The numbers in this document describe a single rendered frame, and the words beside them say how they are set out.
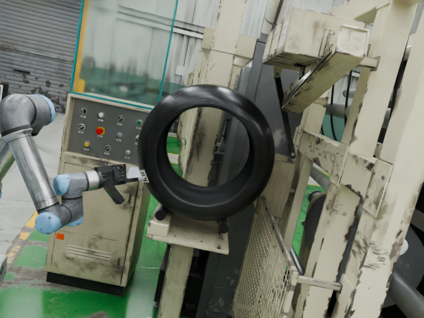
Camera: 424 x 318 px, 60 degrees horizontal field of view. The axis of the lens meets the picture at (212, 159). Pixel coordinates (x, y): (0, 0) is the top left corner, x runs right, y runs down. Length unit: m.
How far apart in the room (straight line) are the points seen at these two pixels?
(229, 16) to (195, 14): 8.99
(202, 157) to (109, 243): 0.96
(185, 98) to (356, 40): 0.68
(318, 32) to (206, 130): 0.83
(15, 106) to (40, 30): 9.53
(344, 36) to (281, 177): 0.87
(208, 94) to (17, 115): 0.69
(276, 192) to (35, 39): 9.54
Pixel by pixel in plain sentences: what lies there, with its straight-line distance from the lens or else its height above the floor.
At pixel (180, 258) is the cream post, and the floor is 0.54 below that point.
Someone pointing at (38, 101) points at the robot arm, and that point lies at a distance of 1.46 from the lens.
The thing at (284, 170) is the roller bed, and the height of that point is 1.15.
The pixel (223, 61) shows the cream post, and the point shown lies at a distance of 1.88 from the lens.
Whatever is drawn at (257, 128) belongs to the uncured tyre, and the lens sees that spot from 1.52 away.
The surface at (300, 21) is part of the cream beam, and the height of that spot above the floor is 1.74.
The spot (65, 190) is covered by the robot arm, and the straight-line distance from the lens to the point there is 1.43.
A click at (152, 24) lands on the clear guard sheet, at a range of 2.32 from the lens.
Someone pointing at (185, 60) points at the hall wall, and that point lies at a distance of 10.75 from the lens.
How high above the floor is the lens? 1.47
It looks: 11 degrees down
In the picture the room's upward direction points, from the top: 12 degrees clockwise
